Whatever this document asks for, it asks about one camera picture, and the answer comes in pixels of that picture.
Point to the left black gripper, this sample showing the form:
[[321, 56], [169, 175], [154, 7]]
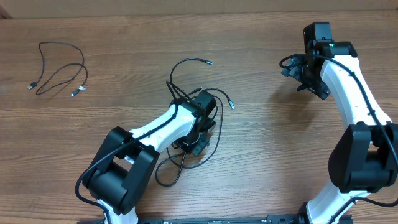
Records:
[[204, 141]]

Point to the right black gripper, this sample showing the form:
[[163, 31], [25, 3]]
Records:
[[298, 72]]

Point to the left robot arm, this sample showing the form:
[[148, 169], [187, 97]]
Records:
[[121, 169]]

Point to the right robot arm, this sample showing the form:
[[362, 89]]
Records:
[[365, 158]]

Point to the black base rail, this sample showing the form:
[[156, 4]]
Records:
[[270, 219]]

